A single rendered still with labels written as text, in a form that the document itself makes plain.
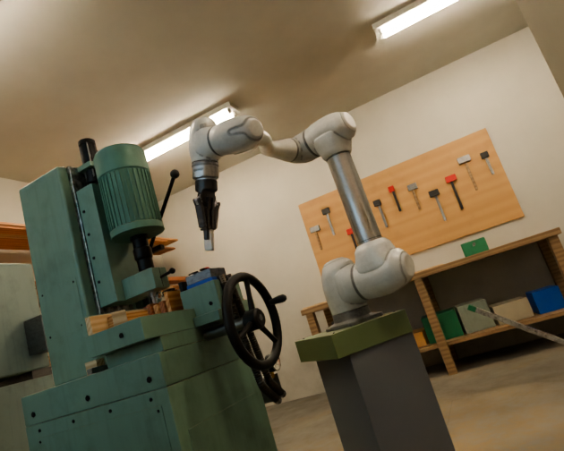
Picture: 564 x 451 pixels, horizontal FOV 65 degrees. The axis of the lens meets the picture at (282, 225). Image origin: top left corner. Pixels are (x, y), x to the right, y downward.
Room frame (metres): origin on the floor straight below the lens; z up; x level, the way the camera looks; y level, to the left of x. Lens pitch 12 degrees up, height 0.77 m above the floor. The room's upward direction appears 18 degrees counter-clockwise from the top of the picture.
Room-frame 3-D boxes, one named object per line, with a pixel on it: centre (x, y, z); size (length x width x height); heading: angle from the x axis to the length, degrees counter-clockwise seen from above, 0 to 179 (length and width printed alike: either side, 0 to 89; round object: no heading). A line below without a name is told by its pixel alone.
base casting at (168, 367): (1.49, 0.59, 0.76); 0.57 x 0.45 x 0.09; 67
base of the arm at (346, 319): (1.90, -0.15, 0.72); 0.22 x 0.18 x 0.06; 37
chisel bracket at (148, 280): (1.45, 0.49, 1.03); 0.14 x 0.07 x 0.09; 67
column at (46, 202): (1.56, 0.74, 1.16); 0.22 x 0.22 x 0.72; 67
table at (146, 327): (1.44, 0.36, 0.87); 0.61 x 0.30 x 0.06; 157
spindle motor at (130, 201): (1.44, 0.47, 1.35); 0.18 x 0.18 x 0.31
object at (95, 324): (1.49, 0.48, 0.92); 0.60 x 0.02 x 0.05; 157
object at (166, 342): (1.42, 0.42, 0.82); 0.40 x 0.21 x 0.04; 157
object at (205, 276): (1.41, 0.28, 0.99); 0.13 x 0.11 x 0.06; 157
